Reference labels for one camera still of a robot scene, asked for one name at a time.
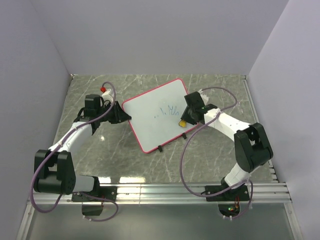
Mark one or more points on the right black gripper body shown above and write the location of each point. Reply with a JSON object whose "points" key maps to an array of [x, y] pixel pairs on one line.
{"points": [[187, 116]]}

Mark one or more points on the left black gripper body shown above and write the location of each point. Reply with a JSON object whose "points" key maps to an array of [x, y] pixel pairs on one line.
{"points": [[109, 116]]}

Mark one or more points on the yellow bone shaped eraser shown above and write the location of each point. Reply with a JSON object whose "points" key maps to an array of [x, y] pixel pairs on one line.
{"points": [[182, 123]]}

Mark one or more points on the pink framed whiteboard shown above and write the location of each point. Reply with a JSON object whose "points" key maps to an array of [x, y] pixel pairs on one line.
{"points": [[156, 113]]}

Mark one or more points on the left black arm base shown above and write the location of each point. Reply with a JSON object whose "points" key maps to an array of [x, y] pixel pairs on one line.
{"points": [[93, 202]]}

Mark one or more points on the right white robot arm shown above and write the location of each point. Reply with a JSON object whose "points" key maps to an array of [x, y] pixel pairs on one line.
{"points": [[252, 147]]}

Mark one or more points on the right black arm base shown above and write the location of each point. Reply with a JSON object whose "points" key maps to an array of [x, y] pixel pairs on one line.
{"points": [[229, 201]]}

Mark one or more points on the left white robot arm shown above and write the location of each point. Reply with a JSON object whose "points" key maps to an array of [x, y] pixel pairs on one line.
{"points": [[54, 171]]}

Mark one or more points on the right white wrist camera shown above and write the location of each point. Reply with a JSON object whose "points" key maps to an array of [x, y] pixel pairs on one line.
{"points": [[204, 97]]}

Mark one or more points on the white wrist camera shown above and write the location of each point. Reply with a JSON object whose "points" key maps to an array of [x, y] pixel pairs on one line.
{"points": [[204, 97], [108, 94]]}

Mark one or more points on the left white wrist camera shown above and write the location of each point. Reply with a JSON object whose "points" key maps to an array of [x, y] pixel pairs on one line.
{"points": [[108, 94]]}

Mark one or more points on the aluminium mounting rail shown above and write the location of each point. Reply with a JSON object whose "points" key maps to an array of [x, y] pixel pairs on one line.
{"points": [[165, 212]]}

